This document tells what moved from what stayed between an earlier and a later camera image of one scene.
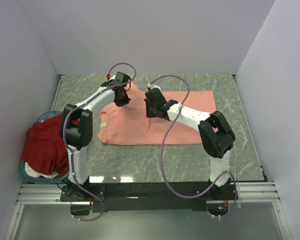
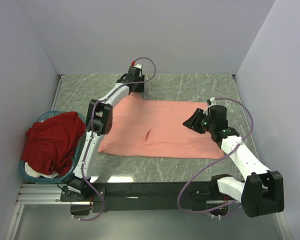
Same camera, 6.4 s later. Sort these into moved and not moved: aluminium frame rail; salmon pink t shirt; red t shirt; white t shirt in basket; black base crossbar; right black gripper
Moved: right black gripper; salmon pink t shirt
Not moved: black base crossbar; aluminium frame rail; white t shirt in basket; red t shirt
